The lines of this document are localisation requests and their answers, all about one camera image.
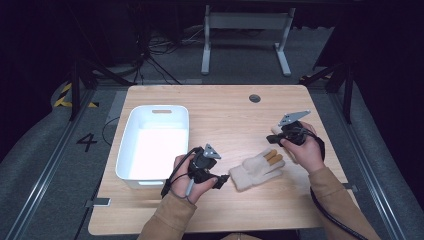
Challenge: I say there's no yellow black hazard tape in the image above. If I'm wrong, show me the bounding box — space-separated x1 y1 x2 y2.
53 82 100 109

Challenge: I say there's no black metal stand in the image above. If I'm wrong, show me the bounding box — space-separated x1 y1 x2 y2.
299 61 355 125
68 58 138 122

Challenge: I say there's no white plastic bin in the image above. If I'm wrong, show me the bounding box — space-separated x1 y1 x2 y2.
115 104 190 190

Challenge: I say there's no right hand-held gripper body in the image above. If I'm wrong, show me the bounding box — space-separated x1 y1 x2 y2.
278 110 312 147

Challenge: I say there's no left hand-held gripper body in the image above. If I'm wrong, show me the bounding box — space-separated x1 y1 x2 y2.
188 143 222 185

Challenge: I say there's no left hand-held gripper black cable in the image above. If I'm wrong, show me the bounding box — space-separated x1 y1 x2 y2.
160 146 203 199

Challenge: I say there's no thin black floor cable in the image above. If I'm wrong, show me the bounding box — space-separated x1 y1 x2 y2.
101 116 121 147

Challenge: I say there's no person's left hand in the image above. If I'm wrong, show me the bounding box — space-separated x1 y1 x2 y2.
169 153 219 205

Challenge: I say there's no grey wrist strap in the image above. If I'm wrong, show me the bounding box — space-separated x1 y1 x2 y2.
169 178 196 205

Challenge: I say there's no bundle of floor cables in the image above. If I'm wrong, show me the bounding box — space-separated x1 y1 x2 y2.
133 26 208 86

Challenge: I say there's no grey metal desk frame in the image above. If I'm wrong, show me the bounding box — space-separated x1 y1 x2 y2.
200 4 297 78

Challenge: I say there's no person's right hand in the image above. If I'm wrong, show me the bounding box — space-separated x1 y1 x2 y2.
279 121 326 174

